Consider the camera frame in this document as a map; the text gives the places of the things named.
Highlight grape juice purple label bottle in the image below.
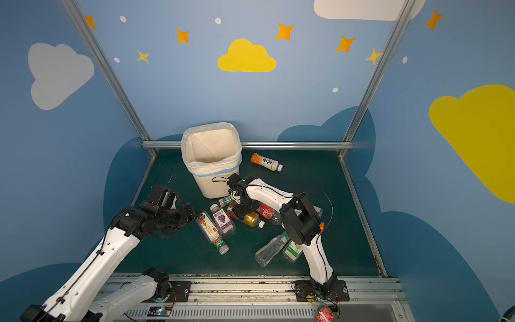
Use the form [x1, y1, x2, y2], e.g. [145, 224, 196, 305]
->
[210, 204, 236, 236]

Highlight yellow tea red label bottle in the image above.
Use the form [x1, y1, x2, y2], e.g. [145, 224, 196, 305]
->
[227, 205, 265, 229]

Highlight lime green label bottle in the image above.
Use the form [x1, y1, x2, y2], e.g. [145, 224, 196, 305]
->
[282, 240, 303, 263]

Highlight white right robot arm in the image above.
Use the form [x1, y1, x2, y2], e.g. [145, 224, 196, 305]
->
[226, 174, 337, 295]

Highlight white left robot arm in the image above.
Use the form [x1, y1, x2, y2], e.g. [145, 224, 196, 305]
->
[20, 204, 199, 321]

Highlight white ribbed plastic bin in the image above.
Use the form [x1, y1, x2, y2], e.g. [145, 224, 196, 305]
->
[182, 122, 243, 200]

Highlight clear blue-edged bin liner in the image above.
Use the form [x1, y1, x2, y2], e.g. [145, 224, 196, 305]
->
[181, 122, 242, 177]

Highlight crane label clear bottle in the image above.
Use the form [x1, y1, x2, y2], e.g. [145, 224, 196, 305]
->
[219, 195, 233, 208]

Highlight orange bottle near back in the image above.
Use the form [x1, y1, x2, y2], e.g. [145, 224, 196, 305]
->
[251, 153, 283, 172]

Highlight red green label soda bottle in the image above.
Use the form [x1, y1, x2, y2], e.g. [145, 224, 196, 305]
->
[258, 203, 283, 226]

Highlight clear green cap bottle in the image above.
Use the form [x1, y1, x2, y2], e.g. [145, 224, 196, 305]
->
[255, 232, 290, 268]

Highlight green circuit board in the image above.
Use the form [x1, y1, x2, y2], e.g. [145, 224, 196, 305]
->
[148, 307, 170, 317]

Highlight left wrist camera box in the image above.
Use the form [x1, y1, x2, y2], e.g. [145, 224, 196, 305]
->
[142, 186, 176, 209]

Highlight aluminium frame back rail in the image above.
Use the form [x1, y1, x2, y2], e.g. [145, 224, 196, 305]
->
[142, 141, 353, 150]

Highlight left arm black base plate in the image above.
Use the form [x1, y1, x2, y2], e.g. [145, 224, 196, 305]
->
[144, 280, 192, 304]

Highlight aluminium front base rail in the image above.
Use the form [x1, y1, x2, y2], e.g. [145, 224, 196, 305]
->
[66, 273, 415, 322]

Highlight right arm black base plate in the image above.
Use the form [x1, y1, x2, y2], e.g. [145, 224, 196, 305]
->
[291, 279, 350, 303]

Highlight aluminium left upright post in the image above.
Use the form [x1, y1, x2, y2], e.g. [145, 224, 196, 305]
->
[60, 0, 152, 142]

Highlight aluminium upright post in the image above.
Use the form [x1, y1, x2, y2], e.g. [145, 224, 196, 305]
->
[60, 0, 152, 142]
[338, 0, 417, 161]

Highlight aluminium right upright post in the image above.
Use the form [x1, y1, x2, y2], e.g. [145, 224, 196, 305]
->
[338, 0, 417, 161]

